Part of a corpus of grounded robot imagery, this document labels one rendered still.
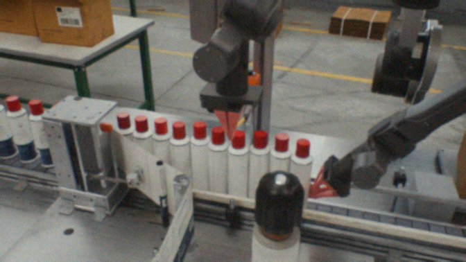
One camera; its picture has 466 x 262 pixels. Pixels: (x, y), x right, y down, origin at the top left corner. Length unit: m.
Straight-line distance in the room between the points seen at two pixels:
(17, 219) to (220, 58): 0.82
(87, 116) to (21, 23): 1.96
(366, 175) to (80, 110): 0.65
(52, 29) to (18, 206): 1.53
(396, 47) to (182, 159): 0.72
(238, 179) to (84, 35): 1.69
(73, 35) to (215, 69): 2.01
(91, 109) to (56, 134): 0.10
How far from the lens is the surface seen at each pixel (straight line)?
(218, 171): 1.05
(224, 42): 0.62
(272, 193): 0.68
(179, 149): 1.05
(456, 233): 1.17
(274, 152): 1.01
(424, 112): 0.90
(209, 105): 0.73
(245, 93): 0.73
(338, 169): 1.00
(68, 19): 2.58
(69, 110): 1.04
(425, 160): 1.49
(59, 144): 1.05
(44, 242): 1.10
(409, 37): 1.36
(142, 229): 1.06
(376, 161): 0.90
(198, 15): 0.95
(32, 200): 1.31
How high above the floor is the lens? 1.60
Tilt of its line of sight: 31 degrees down
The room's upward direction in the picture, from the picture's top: straight up
